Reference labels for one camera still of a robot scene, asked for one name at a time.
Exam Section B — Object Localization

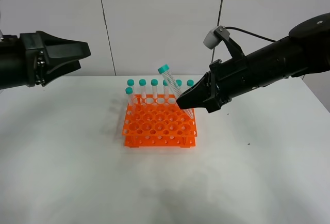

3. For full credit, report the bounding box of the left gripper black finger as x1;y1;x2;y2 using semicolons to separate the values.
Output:
45;61;81;85
42;33;91;66

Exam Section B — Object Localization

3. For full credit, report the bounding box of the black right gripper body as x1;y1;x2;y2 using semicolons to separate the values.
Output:
201;59;260;113

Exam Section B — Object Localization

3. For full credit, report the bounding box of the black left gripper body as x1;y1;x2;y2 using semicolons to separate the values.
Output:
19;31;49;87

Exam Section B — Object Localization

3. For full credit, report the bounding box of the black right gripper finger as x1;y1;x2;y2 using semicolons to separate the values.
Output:
176;72;211;111

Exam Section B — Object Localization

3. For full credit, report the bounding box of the teal-capped test tube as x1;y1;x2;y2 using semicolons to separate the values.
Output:
157;64;194;119

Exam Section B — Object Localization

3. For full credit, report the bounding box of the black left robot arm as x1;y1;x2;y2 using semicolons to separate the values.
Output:
1;31;91;90

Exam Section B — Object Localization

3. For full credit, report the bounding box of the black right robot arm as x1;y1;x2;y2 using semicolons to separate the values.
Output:
176;13;329;113

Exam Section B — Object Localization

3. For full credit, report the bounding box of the orange test tube rack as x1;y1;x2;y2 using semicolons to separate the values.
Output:
122;94;197;148

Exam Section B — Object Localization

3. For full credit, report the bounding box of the second row left tube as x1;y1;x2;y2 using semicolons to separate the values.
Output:
125;87;136;114

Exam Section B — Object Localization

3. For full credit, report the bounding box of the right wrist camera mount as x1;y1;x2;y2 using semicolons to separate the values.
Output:
203;26;245;60

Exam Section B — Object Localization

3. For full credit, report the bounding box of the black right camera cable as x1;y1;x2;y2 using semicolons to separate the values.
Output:
226;26;278;42

